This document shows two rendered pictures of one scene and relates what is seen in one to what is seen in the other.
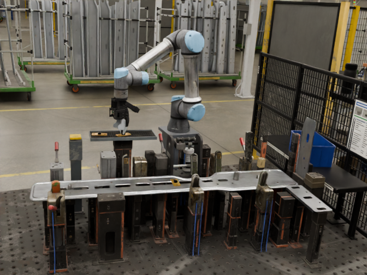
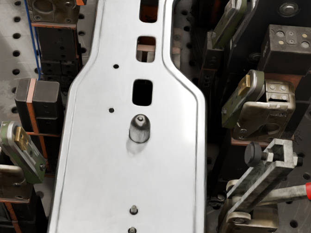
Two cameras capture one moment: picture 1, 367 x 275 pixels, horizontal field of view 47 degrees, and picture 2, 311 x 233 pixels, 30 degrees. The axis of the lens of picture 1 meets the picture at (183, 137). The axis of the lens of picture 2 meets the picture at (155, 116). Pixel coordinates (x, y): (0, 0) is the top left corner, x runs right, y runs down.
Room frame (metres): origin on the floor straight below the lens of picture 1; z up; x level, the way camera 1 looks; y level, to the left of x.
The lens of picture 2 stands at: (2.21, -0.71, 1.79)
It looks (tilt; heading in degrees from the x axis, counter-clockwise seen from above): 60 degrees down; 104
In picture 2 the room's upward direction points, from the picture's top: 7 degrees clockwise
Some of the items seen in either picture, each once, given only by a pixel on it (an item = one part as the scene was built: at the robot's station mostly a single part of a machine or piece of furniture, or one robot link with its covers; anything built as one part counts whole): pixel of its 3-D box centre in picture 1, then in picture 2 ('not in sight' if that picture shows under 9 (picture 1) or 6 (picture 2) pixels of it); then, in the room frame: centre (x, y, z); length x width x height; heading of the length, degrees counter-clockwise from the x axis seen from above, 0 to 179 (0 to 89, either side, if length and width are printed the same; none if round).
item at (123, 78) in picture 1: (122, 78); not in sight; (2.23, 0.35, 1.48); 0.09 x 0.08 x 0.11; 125
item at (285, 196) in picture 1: (281, 219); not in sight; (1.97, -0.54, 0.84); 0.11 x 0.10 x 0.28; 17
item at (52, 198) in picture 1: (58, 231); not in sight; (1.64, 0.53, 0.88); 0.15 x 0.11 x 0.36; 17
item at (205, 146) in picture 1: (202, 179); (262, 110); (2.26, -0.13, 0.91); 0.07 x 0.05 x 0.42; 17
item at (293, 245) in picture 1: (296, 218); not in sight; (1.98, -0.63, 0.84); 0.11 x 0.06 x 0.29; 17
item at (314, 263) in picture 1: (315, 236); not in sight; (1.81, -0.68, 0.84); 0.11 x 0.06 x 0.29; 17
